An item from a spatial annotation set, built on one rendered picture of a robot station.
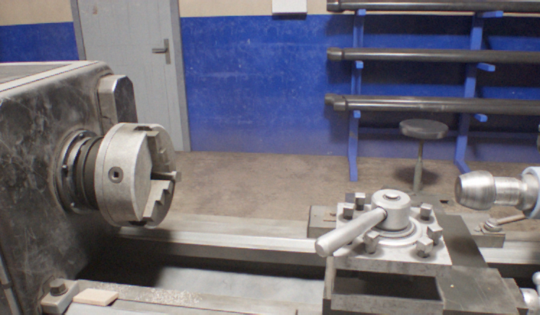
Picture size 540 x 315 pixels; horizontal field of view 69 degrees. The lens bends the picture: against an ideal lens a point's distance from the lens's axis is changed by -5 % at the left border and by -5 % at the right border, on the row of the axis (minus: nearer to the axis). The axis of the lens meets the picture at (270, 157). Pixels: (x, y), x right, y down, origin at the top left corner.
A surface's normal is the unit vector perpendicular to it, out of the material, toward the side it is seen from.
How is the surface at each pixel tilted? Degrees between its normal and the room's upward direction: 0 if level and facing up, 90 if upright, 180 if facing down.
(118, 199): 90
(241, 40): 90
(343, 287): 0
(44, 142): 90
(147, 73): 90
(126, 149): 39
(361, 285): 0
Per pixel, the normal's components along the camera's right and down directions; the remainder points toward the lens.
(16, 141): 0.99, 0.04
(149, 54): -0.15, 0.36
